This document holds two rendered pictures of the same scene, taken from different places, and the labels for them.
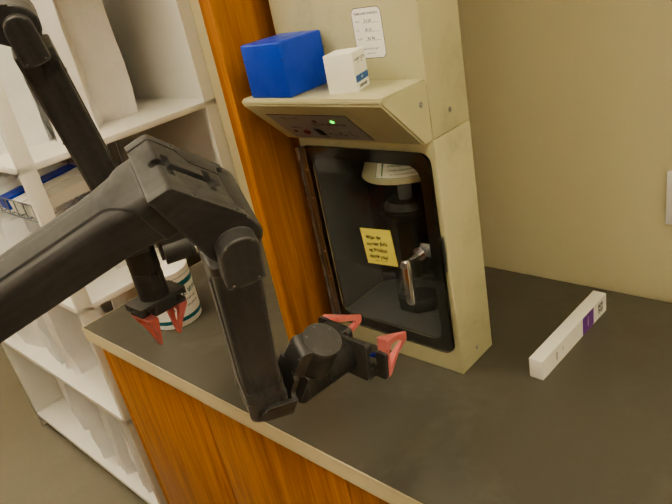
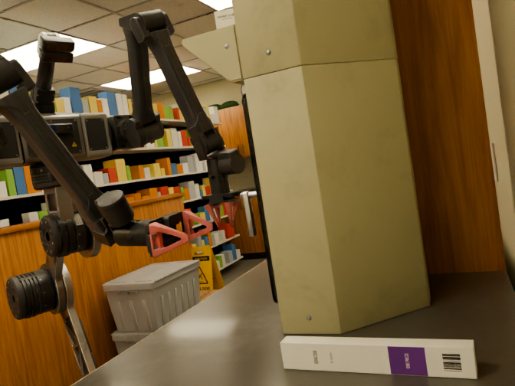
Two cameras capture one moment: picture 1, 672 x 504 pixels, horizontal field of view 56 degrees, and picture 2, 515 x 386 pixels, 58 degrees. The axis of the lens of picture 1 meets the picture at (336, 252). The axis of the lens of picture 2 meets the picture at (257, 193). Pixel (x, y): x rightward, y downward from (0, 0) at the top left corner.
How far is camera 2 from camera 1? 1.25 m
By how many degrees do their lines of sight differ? 68
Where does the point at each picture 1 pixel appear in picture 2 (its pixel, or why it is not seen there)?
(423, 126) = (229, 65)
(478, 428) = (202, 356)
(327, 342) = (108, 200)
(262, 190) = not seen: hidden behind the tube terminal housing
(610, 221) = not seen: outside the picture
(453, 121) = (273, 64)
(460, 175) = (283, 119)
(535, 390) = (265, 368)
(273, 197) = not seen: hidden behind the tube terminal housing
